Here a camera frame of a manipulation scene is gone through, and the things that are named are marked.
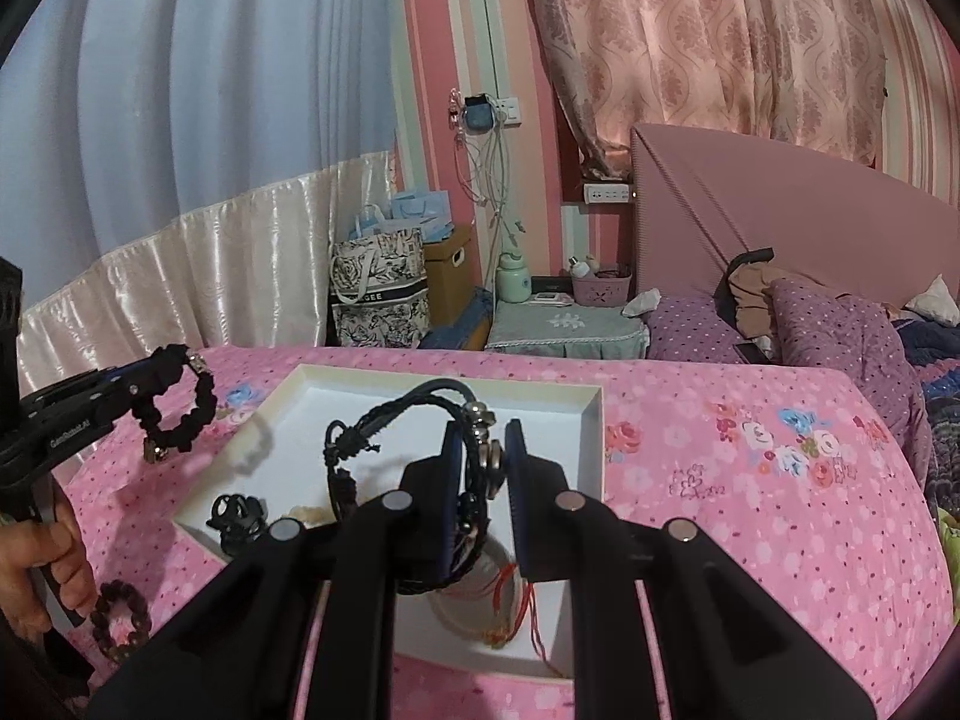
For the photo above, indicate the pink patterned curtain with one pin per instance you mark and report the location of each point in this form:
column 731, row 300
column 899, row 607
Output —
column 869, row 81

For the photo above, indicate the brown bag on bed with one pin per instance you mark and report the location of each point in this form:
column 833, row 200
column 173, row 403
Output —
column 742, row 298

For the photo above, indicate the white shallow tray box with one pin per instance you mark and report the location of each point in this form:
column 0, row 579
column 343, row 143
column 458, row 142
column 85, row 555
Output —
column 276, row 456

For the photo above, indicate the brown cardboard box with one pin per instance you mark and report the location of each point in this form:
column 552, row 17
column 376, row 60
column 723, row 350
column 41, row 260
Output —
column 449, row 275

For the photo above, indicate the black white tote bag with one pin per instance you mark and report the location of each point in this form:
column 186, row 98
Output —
column 379, row 291

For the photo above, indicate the white power strip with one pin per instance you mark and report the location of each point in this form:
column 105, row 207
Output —
column 607, row 193

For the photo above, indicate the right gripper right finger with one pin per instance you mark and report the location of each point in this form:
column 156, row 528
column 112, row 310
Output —
column 664, row 622

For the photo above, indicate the green water bottle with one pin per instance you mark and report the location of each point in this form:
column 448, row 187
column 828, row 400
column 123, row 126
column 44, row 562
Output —
column 513, row 283

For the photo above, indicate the black fluffy scrunchie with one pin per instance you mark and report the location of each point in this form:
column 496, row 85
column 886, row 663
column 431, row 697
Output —
column 173, row 400

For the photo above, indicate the cream organza scrunchie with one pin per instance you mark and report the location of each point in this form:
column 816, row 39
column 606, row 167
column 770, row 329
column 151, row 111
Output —
column 312, row 515

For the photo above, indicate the green covered nightstand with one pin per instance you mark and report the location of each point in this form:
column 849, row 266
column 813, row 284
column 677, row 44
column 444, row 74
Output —
column 566, row 331

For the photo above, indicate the purple quilted blanket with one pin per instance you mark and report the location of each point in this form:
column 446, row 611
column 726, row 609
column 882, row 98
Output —
column 852, row 335

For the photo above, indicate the blue charger on socket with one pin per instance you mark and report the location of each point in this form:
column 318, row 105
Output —
column 478, row 114

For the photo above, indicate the pink floral bed sheet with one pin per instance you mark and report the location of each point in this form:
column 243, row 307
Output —
column 791, row 471

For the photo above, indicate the pink plastic basket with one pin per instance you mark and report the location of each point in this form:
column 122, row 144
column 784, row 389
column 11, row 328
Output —
column 606, row 288

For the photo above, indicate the white satin curtain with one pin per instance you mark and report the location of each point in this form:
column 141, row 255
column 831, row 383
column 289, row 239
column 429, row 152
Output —
column 248, row 271

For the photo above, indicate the black hair clip in tray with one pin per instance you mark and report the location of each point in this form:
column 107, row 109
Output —
column 238, row 520

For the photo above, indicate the pink headboard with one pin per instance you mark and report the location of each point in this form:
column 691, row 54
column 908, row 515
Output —
column 704, row 197

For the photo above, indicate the purple dotted pillow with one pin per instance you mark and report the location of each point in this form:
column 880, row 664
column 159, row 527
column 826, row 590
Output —
column 689, row 330

